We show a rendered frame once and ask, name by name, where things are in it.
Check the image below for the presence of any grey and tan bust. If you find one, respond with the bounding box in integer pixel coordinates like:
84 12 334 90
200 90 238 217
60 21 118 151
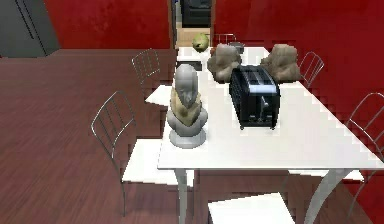
166 63 209 149

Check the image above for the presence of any black toaster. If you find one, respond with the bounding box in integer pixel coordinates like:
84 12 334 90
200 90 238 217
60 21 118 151
228 64 282 131

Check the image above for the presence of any green round fruit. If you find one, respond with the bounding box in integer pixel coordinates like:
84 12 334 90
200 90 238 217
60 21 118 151
192 32 211 53

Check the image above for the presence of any grey metal pot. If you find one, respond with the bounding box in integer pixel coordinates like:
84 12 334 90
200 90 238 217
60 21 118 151
228 41 246 55

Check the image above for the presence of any white dining table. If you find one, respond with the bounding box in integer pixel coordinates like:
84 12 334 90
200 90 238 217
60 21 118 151
157 46 384 224

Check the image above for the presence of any black cabinet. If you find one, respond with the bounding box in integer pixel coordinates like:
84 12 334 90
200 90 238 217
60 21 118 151
180 0 213 29

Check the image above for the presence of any grey fridge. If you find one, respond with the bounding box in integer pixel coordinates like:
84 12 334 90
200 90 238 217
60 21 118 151
0 0 61 59

